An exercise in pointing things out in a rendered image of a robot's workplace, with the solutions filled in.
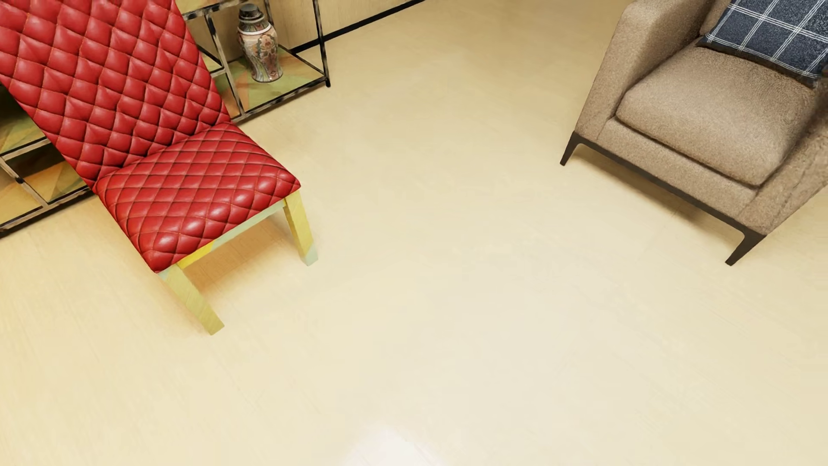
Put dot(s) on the red quilted leather chair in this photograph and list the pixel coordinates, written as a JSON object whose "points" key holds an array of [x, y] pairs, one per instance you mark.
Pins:
{"points": [[155, 129]]}

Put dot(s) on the black metal glass shelf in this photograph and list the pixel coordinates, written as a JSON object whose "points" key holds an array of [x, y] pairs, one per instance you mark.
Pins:
{"points": [[271, 84]]}

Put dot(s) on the painted ceramic vase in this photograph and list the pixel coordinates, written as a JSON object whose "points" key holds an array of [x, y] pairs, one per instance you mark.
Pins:
{"points": [[260, 46]]}

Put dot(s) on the beige fabric armchair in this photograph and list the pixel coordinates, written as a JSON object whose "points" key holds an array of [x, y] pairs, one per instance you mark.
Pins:
{"points": [[705, 110]]}

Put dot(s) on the dark blue plaid cushion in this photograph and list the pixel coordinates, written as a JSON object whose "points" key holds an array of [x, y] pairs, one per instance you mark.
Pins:
{"points": [[773, 32]]}

